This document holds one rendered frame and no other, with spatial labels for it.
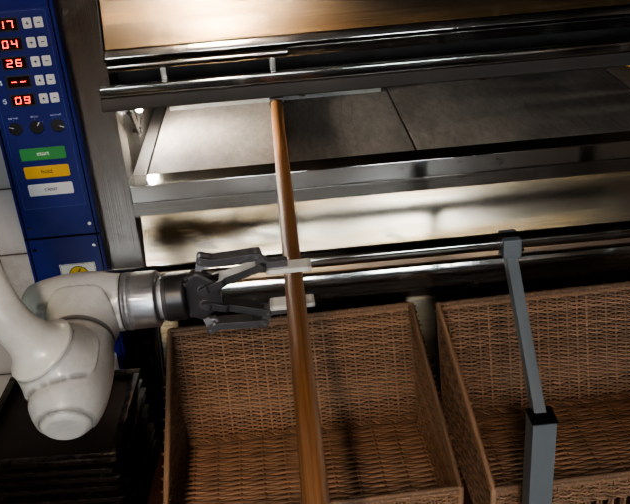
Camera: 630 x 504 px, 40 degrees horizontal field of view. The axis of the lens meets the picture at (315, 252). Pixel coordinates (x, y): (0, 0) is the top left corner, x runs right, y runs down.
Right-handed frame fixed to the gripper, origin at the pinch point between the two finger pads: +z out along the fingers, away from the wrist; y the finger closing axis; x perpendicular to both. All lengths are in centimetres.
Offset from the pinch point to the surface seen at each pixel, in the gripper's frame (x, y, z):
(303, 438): 38.1, -0.8, -0.5
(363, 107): -88, 2, 22
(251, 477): -26, 61, -13
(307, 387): 28.6, -1.0, 0.6
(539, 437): 9.9, 27.2, 36.9
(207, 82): -35.9, -23.0, -11.7
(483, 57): -36, -23, 38
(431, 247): -12.9, 2.9, 24.2
